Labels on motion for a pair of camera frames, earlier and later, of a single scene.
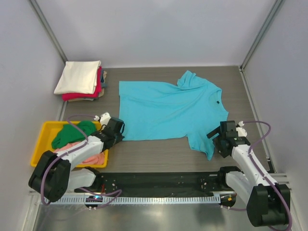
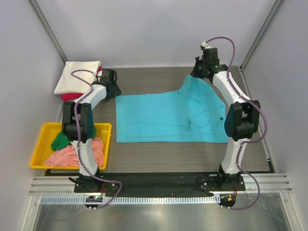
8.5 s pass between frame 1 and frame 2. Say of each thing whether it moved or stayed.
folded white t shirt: stayed
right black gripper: moved
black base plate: stayed
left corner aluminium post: stayed
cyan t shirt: moved
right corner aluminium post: stayed
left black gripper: moved
